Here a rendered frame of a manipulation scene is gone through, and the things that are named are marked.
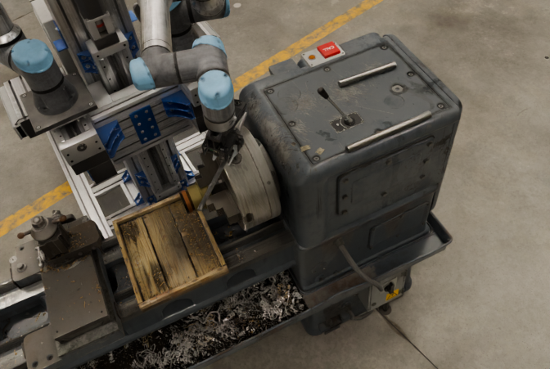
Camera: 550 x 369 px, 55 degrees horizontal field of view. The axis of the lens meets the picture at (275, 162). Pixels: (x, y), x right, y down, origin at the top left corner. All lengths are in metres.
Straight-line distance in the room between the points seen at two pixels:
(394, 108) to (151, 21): 0.76
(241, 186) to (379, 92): 0.53
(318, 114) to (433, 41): 2.38
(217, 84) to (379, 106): 0.66
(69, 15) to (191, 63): 0.90
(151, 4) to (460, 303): 1.98
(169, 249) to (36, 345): 0.49
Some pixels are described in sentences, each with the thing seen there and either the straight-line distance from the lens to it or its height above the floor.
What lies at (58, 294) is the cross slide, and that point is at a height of 0.97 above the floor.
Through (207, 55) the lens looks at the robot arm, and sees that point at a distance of 1.23.
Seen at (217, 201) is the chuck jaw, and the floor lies 1.10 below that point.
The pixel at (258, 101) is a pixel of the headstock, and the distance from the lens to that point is 1.70.
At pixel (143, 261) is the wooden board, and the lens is 1.86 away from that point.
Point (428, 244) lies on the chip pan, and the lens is 2.22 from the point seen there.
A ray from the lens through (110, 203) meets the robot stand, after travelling 2.92.
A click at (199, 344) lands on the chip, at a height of 0.57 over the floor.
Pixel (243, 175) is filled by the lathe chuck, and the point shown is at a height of 1.21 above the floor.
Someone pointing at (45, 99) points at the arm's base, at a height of 1.23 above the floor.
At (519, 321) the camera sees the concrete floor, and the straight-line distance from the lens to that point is 2.77.
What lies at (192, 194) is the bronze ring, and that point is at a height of 1.12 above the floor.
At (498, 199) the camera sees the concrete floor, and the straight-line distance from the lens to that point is 3.09.
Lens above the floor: 2.44
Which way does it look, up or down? 51 degrees down
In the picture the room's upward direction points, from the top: 8 degrees counter-clockwise
